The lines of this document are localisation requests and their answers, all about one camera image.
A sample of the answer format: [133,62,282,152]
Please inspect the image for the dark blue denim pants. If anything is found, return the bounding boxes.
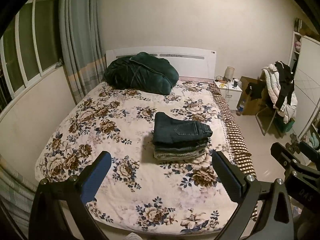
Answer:
[153,112,213,147]

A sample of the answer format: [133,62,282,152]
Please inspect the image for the floral bed blanket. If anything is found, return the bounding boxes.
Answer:
[35,81,226,235]

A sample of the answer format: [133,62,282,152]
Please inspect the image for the metal folding chair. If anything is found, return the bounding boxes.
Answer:
[255,99,285,138]

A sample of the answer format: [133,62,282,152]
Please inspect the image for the brown checkered bed sheet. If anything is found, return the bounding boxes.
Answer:
[208,82,258,222]

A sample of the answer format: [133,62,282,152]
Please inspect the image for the black garment on chair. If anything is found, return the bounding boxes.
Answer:
[275,61,295,111]

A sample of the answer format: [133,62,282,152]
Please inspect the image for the brown cardboard box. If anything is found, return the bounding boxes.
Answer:
[238,76,268,115]

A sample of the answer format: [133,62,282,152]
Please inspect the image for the plastic water bottle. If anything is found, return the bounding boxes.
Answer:
[236,100,245,116]

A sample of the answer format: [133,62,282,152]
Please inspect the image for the black garment on box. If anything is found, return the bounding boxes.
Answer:
[245,80,266,100]

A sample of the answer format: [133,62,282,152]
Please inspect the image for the grey-green folded pants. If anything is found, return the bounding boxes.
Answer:
[153,141,208,161]

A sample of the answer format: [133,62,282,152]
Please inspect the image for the white wardrobe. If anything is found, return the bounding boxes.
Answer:
[289,32,319,139]

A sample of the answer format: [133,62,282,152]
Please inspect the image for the white bedside table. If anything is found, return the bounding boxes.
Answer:
[214,81,242,111]

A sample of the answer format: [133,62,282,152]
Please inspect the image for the beige table lamp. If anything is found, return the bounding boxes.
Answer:
[224,66,235,80]

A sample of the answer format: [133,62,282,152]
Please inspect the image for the teal striped curtain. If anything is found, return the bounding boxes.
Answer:
[59,0,106,103]

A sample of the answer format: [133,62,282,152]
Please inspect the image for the dark green velvet comforter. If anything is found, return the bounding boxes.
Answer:
[104,52,179,95]

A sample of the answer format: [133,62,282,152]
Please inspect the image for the white framed window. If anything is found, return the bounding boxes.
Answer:
[1,0,62,112]

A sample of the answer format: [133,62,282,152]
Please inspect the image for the white bed headboard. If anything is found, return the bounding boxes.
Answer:
[106,46,216,80]

